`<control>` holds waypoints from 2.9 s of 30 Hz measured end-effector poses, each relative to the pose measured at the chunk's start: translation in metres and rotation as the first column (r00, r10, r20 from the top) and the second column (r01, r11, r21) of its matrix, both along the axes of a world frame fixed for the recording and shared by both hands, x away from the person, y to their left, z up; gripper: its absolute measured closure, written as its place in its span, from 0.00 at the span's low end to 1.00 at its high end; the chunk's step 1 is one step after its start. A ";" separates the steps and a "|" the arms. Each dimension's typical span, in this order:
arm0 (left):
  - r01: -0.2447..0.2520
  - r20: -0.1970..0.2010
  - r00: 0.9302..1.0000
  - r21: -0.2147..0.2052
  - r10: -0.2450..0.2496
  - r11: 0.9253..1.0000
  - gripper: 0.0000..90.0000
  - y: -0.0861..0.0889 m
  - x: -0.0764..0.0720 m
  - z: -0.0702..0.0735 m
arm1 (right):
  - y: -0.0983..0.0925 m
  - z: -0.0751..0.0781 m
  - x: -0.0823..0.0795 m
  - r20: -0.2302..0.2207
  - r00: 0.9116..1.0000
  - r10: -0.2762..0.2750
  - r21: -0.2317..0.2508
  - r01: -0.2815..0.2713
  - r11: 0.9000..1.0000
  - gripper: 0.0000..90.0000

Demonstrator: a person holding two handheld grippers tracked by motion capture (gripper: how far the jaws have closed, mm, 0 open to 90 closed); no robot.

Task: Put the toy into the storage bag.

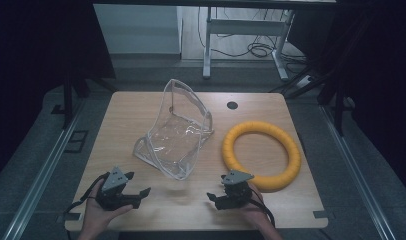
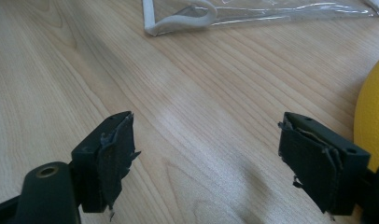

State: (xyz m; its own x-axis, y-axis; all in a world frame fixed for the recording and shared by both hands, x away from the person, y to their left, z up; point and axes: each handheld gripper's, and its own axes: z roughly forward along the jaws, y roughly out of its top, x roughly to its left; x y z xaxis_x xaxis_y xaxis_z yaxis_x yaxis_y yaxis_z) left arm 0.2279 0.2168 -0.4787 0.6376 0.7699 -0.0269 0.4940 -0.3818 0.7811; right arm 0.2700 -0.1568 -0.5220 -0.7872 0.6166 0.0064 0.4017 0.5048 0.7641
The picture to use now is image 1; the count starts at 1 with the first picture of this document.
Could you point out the metal floor rail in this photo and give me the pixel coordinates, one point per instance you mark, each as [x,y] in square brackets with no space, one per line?
[41,180]
[354,173]

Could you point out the person's right hand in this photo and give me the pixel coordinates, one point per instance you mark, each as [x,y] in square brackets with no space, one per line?
[256,213]

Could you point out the black metal stand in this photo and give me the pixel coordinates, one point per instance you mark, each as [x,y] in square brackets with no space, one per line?
[67,100]
[339,113]

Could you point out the black round table grommet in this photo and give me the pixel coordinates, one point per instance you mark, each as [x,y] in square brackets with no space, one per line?
[232,105]

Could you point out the clear plastic zipper bag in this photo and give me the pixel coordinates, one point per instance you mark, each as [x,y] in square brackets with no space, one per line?
[177,140]

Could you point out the black curtain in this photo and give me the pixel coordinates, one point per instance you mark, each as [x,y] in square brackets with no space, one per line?
[384,83]
[31,66]

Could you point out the white power strip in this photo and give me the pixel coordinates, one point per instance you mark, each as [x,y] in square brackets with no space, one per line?
[306,80]

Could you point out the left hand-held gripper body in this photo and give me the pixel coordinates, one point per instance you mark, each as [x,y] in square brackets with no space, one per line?
[114,181]

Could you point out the person's left hand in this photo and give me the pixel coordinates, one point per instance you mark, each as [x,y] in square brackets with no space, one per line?
[97,216]

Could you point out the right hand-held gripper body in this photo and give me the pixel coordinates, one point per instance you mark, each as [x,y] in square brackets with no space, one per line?
[237,191]

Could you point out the white metal desk frame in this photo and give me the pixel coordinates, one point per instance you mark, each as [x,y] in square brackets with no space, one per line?
[244,27]

